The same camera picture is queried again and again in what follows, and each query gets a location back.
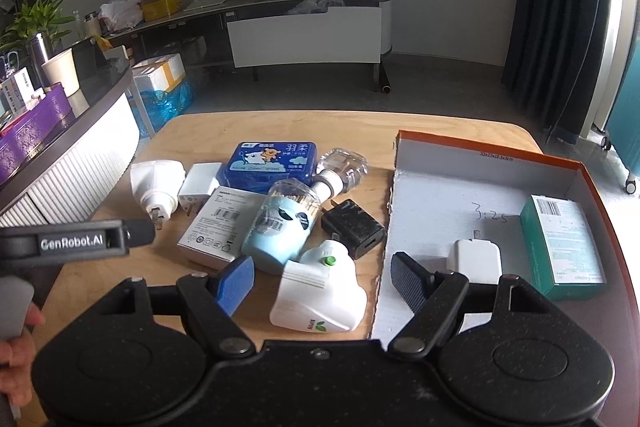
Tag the orange-rimmed cardboard box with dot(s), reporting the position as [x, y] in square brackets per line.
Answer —
[435, 207]

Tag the white panel desk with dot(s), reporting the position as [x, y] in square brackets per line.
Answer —
[305, 37]

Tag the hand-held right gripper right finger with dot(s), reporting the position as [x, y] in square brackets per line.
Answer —
[406, 282]

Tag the white product box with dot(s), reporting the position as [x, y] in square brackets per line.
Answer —
[215, 227]

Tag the white rounded charger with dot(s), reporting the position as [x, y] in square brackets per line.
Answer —
[475, 262]

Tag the clear plastic object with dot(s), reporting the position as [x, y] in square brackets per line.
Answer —
[345, 169]

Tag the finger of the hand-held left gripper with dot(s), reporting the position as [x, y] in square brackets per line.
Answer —
[141, 234]

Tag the white plug adapter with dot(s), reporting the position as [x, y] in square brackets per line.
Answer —
[152, 187]

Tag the cardboard box with yellow tape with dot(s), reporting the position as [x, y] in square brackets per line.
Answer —
[159, 72]

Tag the blue tissue pack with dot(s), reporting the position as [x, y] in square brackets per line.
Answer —
[270, 164]

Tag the green leafy plant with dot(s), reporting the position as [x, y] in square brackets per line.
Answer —
[35, 19]

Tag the dark curtain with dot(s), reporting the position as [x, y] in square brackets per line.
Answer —
[555, 7]

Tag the green product box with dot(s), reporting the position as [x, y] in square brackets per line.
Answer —
[565, 247]

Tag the blue plastic bag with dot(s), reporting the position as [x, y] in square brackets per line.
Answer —
[165, 102]

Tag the black charger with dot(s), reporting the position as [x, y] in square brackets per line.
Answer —
[352, 229]

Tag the black rolled tube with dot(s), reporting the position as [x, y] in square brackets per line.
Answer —
[384, 81]

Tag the white cube charger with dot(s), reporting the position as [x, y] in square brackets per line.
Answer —
[200, 187]

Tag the curved white ribbed counter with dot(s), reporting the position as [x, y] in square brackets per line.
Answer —
[75, 167]

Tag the person's left hand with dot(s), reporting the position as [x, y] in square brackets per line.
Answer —
[17, 372]

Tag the crumpled clear plastic bag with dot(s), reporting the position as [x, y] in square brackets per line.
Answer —
[315, 4]

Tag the black tablet display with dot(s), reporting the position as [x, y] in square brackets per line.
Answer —
[87, 59]

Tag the cotton swab jar blue label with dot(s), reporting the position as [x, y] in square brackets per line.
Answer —
[280, 227]

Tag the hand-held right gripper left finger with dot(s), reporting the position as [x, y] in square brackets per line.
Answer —
[234, 284]

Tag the long curved media cabinet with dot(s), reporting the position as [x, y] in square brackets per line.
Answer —
[200, 19]

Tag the white plastic bag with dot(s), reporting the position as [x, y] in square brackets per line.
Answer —
[120, 9]

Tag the purple box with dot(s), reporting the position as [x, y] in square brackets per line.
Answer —
[30, 132]

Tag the steel thermos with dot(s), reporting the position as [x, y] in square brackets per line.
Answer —
[39, 57]

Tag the white mosquito repellent heater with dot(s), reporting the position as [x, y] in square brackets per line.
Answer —
[315, 297]

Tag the white paper cup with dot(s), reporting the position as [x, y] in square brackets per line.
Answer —
[61, 72]

